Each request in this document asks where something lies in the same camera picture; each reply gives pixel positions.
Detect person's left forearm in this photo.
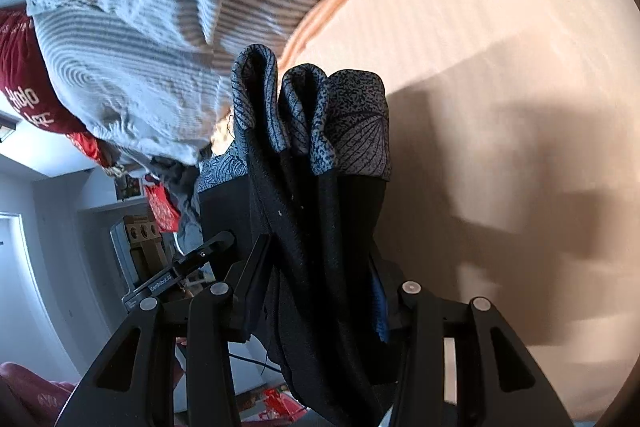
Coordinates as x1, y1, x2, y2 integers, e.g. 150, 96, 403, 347
0, 361, 77, 427

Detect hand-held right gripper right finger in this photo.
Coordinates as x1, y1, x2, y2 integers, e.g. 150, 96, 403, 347
371, 256, 577, 427

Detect red printed cloth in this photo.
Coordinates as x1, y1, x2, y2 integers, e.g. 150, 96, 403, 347
0, 6, 119, 170

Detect cardboard box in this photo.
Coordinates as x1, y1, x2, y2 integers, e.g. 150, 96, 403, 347
123, 214, 167, 282

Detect red patterned bag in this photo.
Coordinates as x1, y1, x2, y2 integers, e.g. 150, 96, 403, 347
144, 183, 182, 234

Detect red patterned packaging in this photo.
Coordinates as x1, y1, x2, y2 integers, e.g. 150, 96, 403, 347
239, 384, 309, 424

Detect black pants with patterned waistband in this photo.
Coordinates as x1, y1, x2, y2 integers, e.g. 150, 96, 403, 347
197, 44, 401, 427

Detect white door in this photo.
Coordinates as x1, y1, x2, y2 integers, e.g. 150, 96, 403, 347
0, 212, 76, 380

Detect black cable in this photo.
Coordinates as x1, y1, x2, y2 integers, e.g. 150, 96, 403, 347
229, 353, 282, 374

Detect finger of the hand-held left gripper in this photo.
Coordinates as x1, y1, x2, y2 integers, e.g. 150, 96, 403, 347
172, 230, 236, 269

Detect grey striped blanket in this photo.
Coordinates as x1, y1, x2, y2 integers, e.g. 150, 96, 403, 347
17, 0, 442, 166

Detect dark grey garment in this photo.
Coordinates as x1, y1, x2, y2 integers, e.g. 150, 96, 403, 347
149, 156, 203, 254

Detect peach bed sheet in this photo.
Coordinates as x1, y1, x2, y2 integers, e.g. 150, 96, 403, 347
210, 0, 634, 424

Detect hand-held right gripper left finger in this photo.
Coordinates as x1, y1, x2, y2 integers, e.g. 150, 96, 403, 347
62, 233, 273, 427

